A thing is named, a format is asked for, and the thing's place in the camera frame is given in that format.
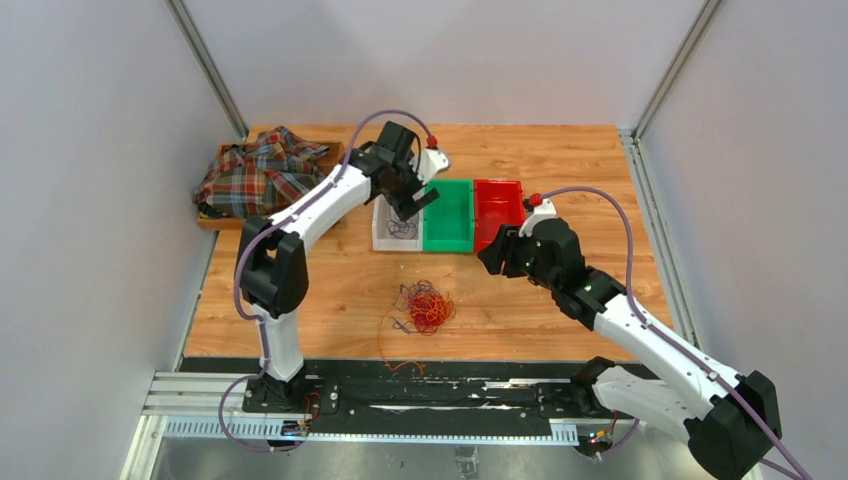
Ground white plastic bin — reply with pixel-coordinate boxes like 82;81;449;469
371;196;423;252

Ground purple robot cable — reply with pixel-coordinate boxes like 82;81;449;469
217;109;440;455
528;186;813;480

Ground plaid shirt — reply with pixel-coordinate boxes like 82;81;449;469
192;125;335;221

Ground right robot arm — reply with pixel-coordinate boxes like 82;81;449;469
478;218;782;479

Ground orange cable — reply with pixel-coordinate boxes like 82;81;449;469
376;311;427;378

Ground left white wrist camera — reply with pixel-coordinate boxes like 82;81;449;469
413;148;451;185

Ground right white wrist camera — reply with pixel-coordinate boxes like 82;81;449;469
518;195;557;237

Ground red orange cables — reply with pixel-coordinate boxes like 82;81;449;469
405;288;458;337

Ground wooden tray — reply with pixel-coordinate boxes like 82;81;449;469
196;141;345;231

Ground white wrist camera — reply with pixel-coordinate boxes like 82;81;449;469
518;195;557;237
413;148;451;185

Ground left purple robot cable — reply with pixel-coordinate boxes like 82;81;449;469
217;109;440;455

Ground red plastic bin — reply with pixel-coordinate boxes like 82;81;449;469
473;179;526;253

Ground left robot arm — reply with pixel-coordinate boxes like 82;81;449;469
234;121;451;413

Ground green plastic bin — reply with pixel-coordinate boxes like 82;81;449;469
422;179;475;253

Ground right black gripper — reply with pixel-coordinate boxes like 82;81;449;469
479;223;559;290

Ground aluminium frame rail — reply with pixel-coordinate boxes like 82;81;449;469
142;370;747;446

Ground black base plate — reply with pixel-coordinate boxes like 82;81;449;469
241;358;639;439

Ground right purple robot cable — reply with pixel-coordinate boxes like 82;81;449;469
528;186;813;480

